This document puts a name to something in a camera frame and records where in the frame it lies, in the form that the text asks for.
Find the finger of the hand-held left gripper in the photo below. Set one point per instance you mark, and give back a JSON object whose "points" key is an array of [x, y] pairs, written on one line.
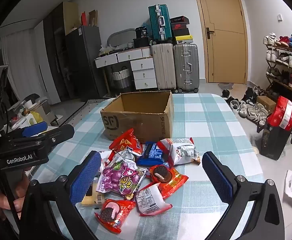
{"points": [[35, 128], [60, 133]]}

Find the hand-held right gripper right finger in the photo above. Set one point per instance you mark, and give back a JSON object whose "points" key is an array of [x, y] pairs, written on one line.
{"points": [[221, 180]]}

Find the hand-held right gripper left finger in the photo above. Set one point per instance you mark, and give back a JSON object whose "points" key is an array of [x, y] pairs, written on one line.
{"points": [[85, 180]]}

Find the yellow cracker packet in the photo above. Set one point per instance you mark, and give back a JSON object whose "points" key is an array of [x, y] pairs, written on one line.
{"points": [[94, 197]]}

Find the purple candy bag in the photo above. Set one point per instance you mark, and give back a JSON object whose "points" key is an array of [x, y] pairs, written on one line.
{"points": [[121, 177]]}

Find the red pink cookie packet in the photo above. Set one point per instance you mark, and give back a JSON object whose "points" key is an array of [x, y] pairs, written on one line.
{"points": [[115, 212]]}

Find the white snack bag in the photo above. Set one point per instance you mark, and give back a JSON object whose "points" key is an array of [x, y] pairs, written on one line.
{"points": [[181, 151]]}

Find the red chocolate cookie packet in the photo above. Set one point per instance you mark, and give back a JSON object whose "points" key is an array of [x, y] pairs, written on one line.
{"points": [[171, 182]]}

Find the red chip bag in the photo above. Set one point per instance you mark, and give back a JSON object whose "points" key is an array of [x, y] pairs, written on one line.
{"points": [[123, 141]]}

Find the white red-edged snack packet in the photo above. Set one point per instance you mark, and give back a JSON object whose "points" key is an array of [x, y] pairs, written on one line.
{"points": [[148, 198]]}

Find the blue cookie packet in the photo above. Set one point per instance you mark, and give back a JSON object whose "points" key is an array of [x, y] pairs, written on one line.
{"points": [[153, 153]]}

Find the brown cardboard box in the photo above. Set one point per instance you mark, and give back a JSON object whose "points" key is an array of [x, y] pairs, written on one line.
{"points": [[136, 122]]}

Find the person's left hand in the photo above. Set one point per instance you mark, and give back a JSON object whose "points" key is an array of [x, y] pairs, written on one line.
{"points": [[20, 187]]}

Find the white kettle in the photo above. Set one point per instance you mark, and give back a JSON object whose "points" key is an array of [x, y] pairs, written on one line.
{"points": [[29, 120]]}

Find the yellow plastic bag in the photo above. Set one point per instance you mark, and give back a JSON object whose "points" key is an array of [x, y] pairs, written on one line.
{"points": [[35, 117]]}

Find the grey storage box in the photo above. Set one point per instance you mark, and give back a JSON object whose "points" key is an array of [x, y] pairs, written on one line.
{"points": [[43, 110]]}

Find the grey ribbed panel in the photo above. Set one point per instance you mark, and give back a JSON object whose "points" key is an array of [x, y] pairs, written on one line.
{"points": [[83, 112]]}

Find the black paper bag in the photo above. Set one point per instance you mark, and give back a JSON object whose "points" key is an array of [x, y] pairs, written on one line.
{"points": [[273, 145]]}

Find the dark wardrobe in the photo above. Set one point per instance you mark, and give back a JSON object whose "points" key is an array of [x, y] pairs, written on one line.
{"points": [[53, 55]]}

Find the white curtain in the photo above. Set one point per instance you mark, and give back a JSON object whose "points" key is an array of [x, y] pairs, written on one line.
{"points": [[18, 55]]}

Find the pile of floor shoes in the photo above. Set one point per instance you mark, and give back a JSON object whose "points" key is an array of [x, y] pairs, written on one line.
{"points": [[256, 111]]}

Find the grey refrigerator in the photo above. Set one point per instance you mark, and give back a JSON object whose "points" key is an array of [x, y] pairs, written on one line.
{"points": [[85, 60]]}

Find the wicker basket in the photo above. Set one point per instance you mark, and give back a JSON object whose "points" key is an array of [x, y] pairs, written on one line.
{"points": [[121, 77]]}

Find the red shopping bag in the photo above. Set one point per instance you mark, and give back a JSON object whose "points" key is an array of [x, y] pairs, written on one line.
{"points": [[282, 115]]}

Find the small cardboard box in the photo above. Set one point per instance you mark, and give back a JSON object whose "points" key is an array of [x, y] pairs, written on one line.
{"points": [[266, 102]]}

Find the grey floor cloth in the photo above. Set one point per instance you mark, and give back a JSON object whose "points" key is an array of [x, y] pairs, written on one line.
{"points": [[225, 86]]}

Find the white knotted plastic bag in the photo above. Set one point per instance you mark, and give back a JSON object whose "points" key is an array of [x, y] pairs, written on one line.
{"points": [[105, 50]]}

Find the white drawer desk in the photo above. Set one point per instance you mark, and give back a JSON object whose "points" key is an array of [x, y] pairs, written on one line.
{"points": [[141, 65]]}

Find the oval mirror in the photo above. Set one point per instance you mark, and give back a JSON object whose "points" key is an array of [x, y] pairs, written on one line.
{"points": [[121, 36]]}

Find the wooden shoe rack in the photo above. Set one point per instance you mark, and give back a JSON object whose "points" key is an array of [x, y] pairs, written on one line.
{"points": [[284, 83]]}

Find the red flat box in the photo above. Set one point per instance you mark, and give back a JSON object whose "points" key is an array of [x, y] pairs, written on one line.
{"points": [[84, 19]]}

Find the silver suitcase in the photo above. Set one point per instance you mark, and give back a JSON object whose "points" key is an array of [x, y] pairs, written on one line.
{"points": [[186, 65]]}

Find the black storage box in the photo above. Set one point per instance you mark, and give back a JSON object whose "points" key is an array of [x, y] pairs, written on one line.
{"points": [[142, 43]]}

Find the beige suitcase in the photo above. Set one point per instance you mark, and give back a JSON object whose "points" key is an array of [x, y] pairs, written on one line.
{"points": [[163, 65]]}

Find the black canister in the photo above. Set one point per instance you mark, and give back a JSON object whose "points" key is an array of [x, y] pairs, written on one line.
{"points": [[142, 32]]}

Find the wooden door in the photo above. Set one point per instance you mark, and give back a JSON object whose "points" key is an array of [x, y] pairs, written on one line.
{"points": [[223, 42]]}

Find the yellow shoe box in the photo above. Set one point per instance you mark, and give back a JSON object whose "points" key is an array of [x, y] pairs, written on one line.
{"points": [[184, 39]]}

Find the teal suitcase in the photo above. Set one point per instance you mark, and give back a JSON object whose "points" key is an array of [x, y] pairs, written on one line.
{"points": [[159, 22]]}

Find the black shoe box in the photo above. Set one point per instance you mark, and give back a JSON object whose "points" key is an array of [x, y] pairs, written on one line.
{"points": [[181, 32], [179, 19]]}

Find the white wall switch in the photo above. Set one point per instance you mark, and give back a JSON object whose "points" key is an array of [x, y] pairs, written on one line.
{"points": [[279, 17]]}

